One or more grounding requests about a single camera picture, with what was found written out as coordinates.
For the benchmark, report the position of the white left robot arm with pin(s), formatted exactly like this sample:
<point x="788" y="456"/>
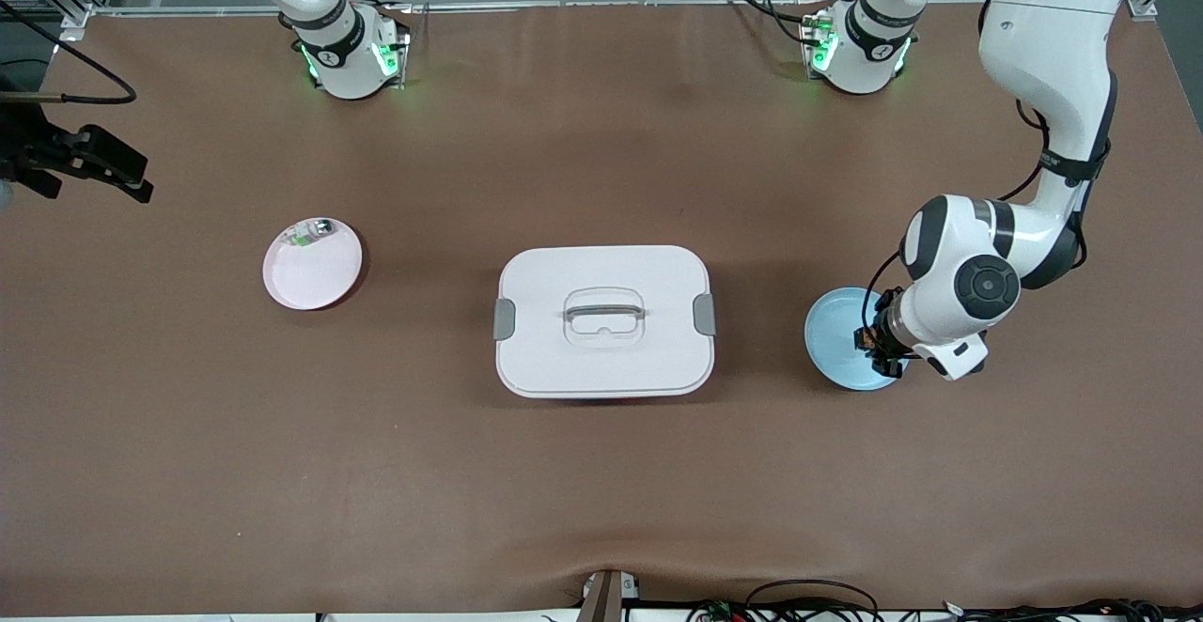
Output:
<point x="1053" y="39"/>

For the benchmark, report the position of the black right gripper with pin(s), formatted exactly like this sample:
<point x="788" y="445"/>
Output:
<point x="21" y="147"/>

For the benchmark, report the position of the pink round plate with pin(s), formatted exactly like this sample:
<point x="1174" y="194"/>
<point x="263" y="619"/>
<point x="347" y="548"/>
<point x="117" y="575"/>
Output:
<point x="310" y="274"/>

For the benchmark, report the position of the gray box latch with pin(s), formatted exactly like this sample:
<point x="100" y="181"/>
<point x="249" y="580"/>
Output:
<point x="504" y="319"/>
<point x="705" y="314"/>

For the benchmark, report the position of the green clear switch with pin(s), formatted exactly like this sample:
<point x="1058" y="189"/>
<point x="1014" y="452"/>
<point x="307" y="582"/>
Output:
<point x="315" y="230"/>

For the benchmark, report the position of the metal table edge bracket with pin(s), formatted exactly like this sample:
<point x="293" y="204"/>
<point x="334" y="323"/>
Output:
<point x="606" y="596"/>

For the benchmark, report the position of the brown table mat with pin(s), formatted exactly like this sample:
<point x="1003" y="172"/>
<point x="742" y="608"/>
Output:
<point x="601" y="490"/>

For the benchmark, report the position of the white lidded storage box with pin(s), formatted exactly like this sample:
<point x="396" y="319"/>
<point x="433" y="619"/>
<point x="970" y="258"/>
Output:
<point x="601" y="359"/>

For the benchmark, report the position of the light blue round plate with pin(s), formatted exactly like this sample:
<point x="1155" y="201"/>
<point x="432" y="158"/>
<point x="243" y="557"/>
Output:
<point x="836" y="345"/>

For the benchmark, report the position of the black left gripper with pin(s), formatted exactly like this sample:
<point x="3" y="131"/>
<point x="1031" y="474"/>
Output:
<point x="880" y="332"/>

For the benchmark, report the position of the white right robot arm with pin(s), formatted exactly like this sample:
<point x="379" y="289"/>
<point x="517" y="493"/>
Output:
<point x="343" y="58"/>

